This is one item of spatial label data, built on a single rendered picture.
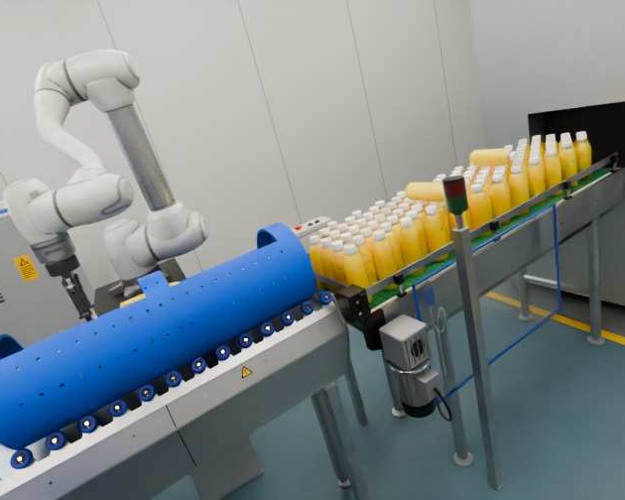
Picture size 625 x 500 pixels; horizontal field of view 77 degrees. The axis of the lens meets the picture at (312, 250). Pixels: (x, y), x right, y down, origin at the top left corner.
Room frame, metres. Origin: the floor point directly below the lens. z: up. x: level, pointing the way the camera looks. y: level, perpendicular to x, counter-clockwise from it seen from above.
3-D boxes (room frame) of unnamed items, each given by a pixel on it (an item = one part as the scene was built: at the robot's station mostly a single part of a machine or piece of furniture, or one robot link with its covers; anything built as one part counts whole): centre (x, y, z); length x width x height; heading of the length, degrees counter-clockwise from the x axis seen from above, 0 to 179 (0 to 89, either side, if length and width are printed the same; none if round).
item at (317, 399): (1.31, 0.14, 0.31); 0.06 x 0.06 x 0.63; 26
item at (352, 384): (1.63, -0.01, 0.50); 0.04 x 0.04 x 1.00; 26
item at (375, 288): (1.48, -0.84, 0.96); 1.60 x 0.01 x 0.03; 116
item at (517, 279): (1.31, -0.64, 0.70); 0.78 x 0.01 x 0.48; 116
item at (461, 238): (1.12, -0.46, 0.55); 0.04 x 0.04 x 1.10; 26
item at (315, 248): (1.42, -0.02, 1.00); 0.07 x 0.07 x 0.19
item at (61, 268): (1.04, 0.65, 1.31); 0.08 x 0.07 x 0.09; 26
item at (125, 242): (1.57, 0.70, 1.23); 0.18 x 0.16 x 0.22; 93
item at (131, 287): (1.56, 0.73, 1.10); 0.22 x 0.18 x 0.06; 118
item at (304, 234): (1.63, -0.01, 1.05); 0.20 x 0.10 x 0.10; 116
